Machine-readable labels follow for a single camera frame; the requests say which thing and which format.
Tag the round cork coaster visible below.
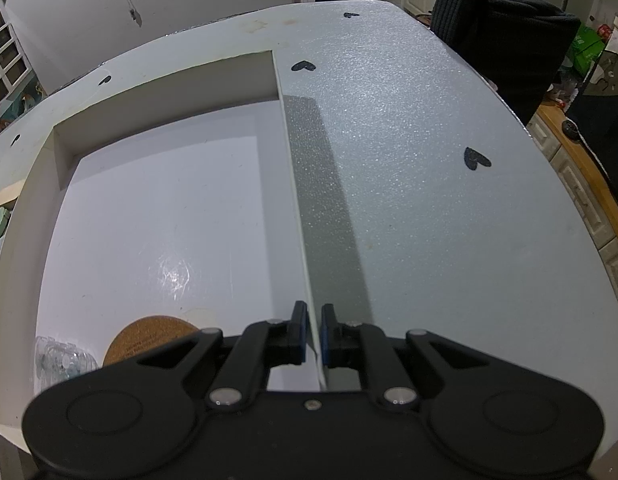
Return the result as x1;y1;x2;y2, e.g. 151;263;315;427
103;315;198;366

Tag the white shallow tray box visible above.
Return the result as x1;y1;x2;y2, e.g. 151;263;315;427
0;51;311;430

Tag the clear plastic blister case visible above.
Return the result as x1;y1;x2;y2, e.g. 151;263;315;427
34;336;98;393

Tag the black fabric chair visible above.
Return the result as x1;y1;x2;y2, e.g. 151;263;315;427
430;0;581;124

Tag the white drawer shelf unit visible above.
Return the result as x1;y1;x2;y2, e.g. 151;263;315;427
0;9;32;105

